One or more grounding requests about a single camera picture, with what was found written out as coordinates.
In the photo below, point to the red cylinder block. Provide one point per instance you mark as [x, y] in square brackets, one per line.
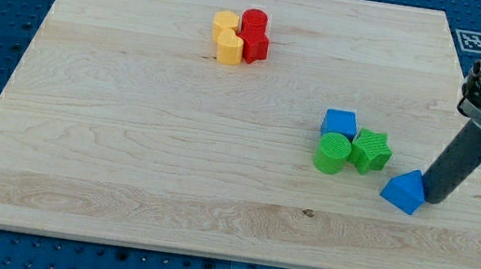
[254, 21]

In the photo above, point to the green star block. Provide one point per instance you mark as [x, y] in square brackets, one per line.
[370, 151]

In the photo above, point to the blue cube block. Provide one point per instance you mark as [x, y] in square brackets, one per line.
[339, 121]

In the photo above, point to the yellow heart block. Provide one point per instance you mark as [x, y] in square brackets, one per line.
[229, 47]

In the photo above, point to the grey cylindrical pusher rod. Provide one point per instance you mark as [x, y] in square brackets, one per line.
[456, 162]

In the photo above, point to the red star block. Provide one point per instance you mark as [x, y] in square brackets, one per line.
[256, 46]

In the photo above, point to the blue triangle block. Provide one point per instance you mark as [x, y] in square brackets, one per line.
[405, 191]

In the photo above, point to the white fiducial marker tag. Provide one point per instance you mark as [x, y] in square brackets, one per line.
[469, 40]

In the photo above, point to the yellow hexagon block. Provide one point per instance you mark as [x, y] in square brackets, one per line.
[225, 19]

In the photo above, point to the green cylinder block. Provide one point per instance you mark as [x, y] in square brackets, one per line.
[332, 153]

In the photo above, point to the wooden board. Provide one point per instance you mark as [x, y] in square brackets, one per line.
[119, 126]

